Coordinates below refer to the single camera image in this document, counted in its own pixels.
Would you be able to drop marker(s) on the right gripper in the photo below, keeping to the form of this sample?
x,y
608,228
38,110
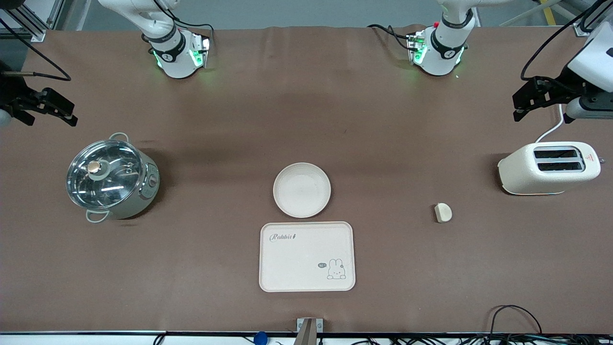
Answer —
x,y
10,93

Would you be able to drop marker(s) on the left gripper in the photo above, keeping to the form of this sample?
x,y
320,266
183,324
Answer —
x,y
566,85

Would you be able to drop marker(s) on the small cream bun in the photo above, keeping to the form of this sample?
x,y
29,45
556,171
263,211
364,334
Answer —
x,y
443,213

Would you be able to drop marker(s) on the round cream plate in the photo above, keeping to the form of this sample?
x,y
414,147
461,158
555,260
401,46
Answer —
x,y
301,190

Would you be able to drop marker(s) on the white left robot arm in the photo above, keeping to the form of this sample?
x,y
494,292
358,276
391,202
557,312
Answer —
x,y
443,52

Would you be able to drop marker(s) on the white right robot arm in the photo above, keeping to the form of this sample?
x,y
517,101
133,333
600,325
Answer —
x,y
177,62

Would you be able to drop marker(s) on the cream rabbit print tray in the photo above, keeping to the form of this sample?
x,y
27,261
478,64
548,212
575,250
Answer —
x,y
306,261

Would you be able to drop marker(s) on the cream two-slot toaster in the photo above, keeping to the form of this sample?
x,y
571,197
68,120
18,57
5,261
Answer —
x,y
527,177

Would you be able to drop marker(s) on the glass pot lid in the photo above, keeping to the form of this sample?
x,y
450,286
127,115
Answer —
x,y
115,177

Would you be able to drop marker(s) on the grey electric cooking pot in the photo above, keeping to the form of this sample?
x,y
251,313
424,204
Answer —
x,y
143,194

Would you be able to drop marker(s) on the brown table mat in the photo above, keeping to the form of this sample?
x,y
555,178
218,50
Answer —
x,y
335,120

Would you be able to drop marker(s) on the blue round knob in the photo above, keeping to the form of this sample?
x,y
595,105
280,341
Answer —
x,y
260,338

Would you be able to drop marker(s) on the aluminium frame profile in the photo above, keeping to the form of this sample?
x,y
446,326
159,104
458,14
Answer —
x,y
33,28
583,28

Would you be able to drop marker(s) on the grey metal camera bracket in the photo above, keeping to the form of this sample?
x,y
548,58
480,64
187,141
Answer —
x,y
309,330

